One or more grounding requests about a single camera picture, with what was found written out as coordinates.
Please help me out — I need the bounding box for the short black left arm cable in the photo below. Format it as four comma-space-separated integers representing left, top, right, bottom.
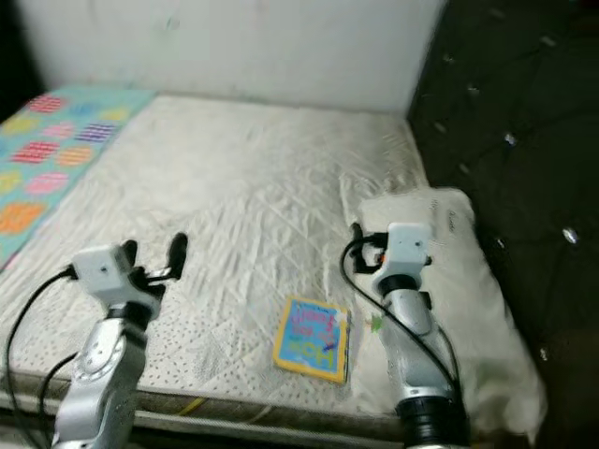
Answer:
41, 354, 85, 433

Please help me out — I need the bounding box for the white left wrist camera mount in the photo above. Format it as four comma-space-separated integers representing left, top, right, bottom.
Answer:
72, 242, 139, 310

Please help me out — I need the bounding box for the white quilted mattress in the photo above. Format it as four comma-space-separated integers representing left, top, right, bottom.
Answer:
0, 94, 506, 427

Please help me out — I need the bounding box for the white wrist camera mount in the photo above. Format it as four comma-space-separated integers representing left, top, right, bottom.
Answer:
378, 221, 432, 283
72, 242, 139, 310

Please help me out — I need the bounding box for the dark tufted padded headboard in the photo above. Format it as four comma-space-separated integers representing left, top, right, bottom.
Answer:
406, 0, 599, 449

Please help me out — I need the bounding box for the white pillow with green tree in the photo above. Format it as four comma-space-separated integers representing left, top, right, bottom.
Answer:
356, 187, 550, 442

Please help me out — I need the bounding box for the dark bed base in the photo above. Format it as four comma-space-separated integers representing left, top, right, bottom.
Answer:
0, 412, 403, 449

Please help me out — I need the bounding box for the colourful children's board book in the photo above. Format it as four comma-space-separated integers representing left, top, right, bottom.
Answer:
272, 296, 353, 385

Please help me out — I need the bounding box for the teal blanket with colourful patches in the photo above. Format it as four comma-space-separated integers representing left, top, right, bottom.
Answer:
0, 86, 157, 269

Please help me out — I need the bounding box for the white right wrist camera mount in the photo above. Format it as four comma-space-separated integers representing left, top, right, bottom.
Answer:
378, 221, 432, 283

